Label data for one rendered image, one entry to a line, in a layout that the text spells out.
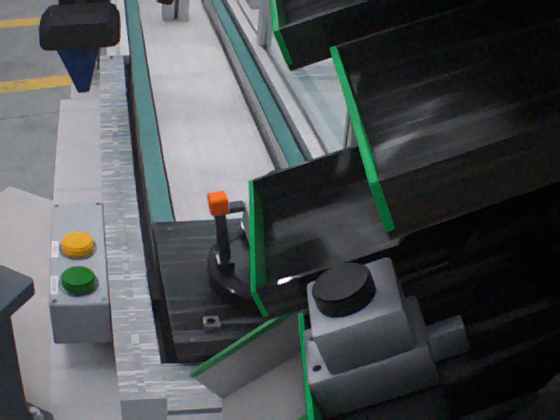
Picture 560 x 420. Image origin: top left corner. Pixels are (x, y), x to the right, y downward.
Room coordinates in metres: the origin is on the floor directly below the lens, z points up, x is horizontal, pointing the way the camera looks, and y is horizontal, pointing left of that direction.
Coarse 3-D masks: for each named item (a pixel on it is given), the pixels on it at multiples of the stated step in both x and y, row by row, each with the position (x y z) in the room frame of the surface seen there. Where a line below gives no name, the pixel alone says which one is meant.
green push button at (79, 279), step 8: (64, 272) 0.67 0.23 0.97; (72, 272) 0.68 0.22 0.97; (80, 272) 0.68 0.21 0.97; (88, 272) 0.68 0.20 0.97; (64, 280) 0.66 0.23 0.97; (72, 280) 0.66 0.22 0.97; (80, 280) 0.66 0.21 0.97; (88, 280) 0.66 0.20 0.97; (64, 288) 0.65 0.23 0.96; (72, 288) 0.65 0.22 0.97; (80, 288) 0.65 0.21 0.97; (88, 288) 0.66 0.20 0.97
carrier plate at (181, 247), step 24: (168, 240) 0.76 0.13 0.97; (192, 240) 0.77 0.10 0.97; (168, 264) 0.71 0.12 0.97; (192, 264) 0.72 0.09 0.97; (168, 288) 0.67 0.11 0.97; (192, 288) 0.68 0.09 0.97; (168, 312) 0.63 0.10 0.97; (192, 312) 0.64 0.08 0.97; (216, 312) 0.64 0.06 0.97; (240, 312) 0.64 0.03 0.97; (192, 336) 0.60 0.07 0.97; (216, 336) 0.60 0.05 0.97; (240, 336) 0.61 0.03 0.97; (192, 360) 0.57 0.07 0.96
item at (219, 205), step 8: (216, 192) 0.70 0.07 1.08; (224, 192) 0.70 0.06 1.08; (208, 200) 0.69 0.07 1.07; (216, 200) 0.69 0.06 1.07; (224, 200) 0.69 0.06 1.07; (240, 200) 0.71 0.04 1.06; (216, 208) 0.69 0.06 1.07; (224, 208) 0.69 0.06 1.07; (232, 208) 0.70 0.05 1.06; (240, 208) 0.70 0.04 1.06; (216, 216) 0.69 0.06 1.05; (224, 216) 0.69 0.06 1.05; (216, 224) 0.69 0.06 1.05; (224, 224) 0.69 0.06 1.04; (216, 232) 0.69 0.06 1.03; (224, 232) 0.69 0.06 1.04; (216, 240) 0.70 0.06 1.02; (224, 240) 0.69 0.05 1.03; (224, 248) 0.69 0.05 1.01; (224, 256) 0.69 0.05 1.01
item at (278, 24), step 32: (288, 0) 0.49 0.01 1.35; (320, 0) 0.47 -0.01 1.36; (352, 0) 0.45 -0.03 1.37; (384, 0) 0.38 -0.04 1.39; (416, 0) 0.38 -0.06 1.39; (448, 0) 0.38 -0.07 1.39; (288, 32) 0.37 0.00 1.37; (320, 32) 0.37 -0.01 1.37; (352, 32) 0.38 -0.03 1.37; (288, 64) 0.37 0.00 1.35
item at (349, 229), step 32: (320, 160) 0.50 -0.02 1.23; (352, 160) 0.50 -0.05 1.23; (256, 192) 0.49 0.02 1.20; (288, 192) 0.50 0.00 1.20; (320, 192) 0.49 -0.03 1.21; (352, 192) 0.48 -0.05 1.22; (256, 224) 0.45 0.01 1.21; (288, 224) 0.46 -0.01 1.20; (320, 224) 0.45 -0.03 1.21; (352, 224) 0.44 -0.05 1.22; (448, 224) 0.38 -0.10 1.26; (480, 224) 0.38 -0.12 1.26; (256, 256) 0.41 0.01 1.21; (288, 256) 0.43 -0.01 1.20; (320, 256) 0.42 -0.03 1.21; (352, 256) 0.38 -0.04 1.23; (384, 256) 0.38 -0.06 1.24; (416, 256) 0.38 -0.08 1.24; (448, 256) 0.38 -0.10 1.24; (256, 288) 0.37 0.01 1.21; (288, 288) 0.37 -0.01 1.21
